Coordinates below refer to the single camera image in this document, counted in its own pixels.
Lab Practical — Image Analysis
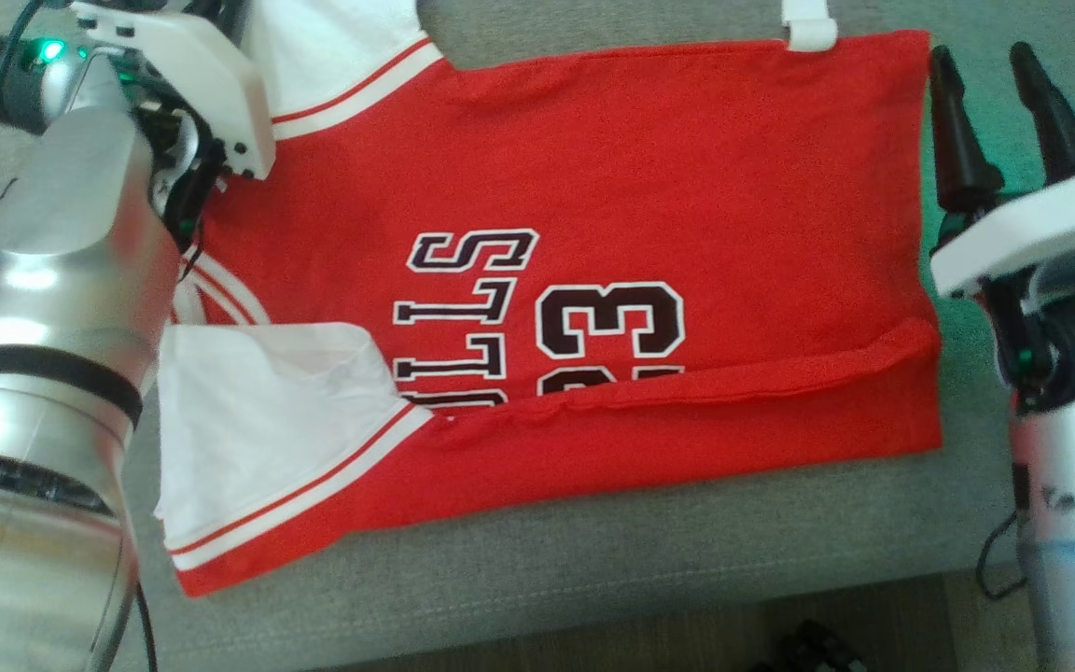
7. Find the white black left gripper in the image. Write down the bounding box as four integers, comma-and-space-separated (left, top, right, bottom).
71, 0, 277, 181

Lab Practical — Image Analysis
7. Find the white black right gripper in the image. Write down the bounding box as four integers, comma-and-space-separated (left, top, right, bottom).
928, 42, 1075, 301

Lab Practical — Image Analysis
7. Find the red white basketball jersey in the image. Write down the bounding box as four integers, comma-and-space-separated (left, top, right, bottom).
153, 0, 945, 599

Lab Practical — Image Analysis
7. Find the grey sofa seat cushion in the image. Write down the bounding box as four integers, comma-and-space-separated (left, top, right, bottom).
0, 0, 1075, 669

